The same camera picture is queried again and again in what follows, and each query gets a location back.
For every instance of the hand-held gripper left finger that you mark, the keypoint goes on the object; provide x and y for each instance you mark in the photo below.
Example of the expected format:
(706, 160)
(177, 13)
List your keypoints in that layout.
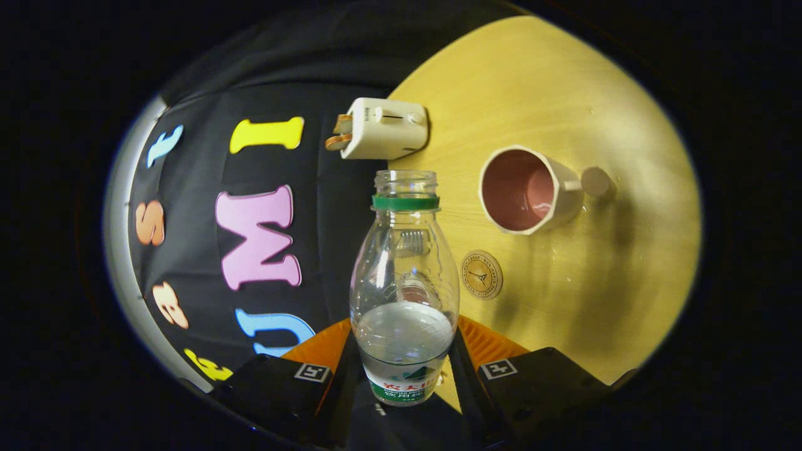
(276, 391)

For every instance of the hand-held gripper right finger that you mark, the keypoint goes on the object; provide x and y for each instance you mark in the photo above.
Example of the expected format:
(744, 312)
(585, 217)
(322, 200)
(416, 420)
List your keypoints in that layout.
(539, 388)

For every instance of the round wooden coaster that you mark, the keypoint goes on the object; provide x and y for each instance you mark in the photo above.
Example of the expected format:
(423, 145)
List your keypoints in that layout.
(482, 275)

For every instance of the clear plastic juice bottle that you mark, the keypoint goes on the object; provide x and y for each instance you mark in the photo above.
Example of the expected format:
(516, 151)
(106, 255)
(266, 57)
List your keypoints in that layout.
(404, 351)

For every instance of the wooden table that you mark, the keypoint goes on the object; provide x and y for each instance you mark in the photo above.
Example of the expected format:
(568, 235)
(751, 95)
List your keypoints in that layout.
(595, 300)

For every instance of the black backdrop cloth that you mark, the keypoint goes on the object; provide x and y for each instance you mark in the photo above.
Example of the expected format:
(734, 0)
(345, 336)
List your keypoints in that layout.
(326, 207)

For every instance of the toasted bread slice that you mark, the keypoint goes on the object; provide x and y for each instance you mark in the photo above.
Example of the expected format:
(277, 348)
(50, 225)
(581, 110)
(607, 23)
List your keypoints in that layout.
(336, 142)
(343, 121)

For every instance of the white toaster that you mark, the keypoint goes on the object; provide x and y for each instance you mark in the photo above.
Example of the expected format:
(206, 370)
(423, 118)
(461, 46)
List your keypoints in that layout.
(385, 128)

